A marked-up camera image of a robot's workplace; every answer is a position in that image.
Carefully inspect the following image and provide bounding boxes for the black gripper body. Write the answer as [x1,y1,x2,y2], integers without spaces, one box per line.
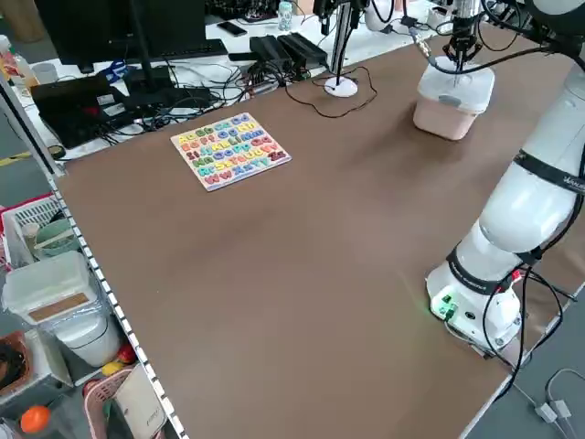
[450,17,480,47]

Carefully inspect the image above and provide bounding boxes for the white bin lid grey latches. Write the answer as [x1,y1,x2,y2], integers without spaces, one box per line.
[417,55,496,115]

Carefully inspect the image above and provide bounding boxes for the small white box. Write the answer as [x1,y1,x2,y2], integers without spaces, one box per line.
[427,5,453,36]

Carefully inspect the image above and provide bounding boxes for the black power adapter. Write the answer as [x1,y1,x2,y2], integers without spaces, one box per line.
[249,35,294,70]
[277,32,329,68]

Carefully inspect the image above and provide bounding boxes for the light drink can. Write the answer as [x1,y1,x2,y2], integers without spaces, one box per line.
[277,0,294,33]

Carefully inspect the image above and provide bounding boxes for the black smartphone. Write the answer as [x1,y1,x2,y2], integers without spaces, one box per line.
[216,19,249,37]

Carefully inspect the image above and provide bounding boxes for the black keyboard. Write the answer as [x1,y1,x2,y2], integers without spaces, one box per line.
[159,38,229,59]

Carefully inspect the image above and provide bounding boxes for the colourful alphabet puzzle board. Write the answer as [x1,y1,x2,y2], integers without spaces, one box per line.
[169,112,293,193]

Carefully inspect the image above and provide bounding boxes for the black monitor stand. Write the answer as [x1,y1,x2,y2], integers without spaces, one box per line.
[122,0,211,111]

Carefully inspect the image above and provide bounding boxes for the black computer monitor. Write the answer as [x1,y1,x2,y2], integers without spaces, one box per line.
[34,0,209,68]

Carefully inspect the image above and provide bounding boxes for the white cup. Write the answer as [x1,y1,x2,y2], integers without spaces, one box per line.
[31,62,59,86]

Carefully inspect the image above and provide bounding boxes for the orange juice bottle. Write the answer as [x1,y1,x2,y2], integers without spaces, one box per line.
[0,35,40,91]

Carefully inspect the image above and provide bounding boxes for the green bowl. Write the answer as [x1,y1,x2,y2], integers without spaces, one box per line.
[34,219,81,260]

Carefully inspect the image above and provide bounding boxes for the white plastic basket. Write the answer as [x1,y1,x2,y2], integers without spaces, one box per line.
[0,191,74,271]

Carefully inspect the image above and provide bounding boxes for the clear plastic storage container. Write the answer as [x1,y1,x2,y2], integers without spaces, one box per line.
[1,250,100,327]

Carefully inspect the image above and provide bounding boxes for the white round container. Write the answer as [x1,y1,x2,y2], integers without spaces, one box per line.
[53,313,122,368]

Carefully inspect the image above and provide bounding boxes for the white cardboard box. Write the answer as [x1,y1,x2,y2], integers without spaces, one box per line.
[112,363,168,439]

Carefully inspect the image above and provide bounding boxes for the pink plastic basket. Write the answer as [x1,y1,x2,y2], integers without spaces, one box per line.
[81,367,154,439]

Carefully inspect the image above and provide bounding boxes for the brown wicker basket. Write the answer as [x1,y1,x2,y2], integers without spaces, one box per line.
[0,330,34,397]

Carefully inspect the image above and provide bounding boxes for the orange ball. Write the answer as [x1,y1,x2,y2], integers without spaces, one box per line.
[19,404,52,434]

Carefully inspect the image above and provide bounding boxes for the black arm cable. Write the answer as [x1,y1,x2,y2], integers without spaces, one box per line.
[406,0,585,74]

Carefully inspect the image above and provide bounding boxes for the aluminium post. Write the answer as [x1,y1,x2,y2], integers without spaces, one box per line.
[329,0,356,78]

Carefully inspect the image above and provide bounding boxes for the thin black lamp cable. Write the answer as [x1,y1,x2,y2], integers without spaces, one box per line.
[283,65,378,120]

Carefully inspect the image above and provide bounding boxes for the black foot cable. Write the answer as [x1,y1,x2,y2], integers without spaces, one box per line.
[485,262,578,399]

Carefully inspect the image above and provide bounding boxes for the metal shelf rail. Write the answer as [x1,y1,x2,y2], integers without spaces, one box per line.
[0,72,189,439]

